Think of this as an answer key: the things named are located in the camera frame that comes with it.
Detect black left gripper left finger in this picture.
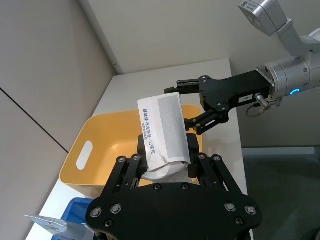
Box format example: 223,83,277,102
106,134,151,196

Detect blue plastic bin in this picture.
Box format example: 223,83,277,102
61,197,95,240

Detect white and blue flat packet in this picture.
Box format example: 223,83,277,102
24,214,87,240

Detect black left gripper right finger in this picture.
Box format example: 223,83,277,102
186,133,242,193

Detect yellow plastic bin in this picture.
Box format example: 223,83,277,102
59,104,204,199

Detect thin cable with silver plug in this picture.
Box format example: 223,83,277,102
246,93,272,118

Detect white printed paper packet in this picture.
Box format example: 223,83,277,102
136,92,192,183

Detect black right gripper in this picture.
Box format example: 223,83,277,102
163,70,272,137

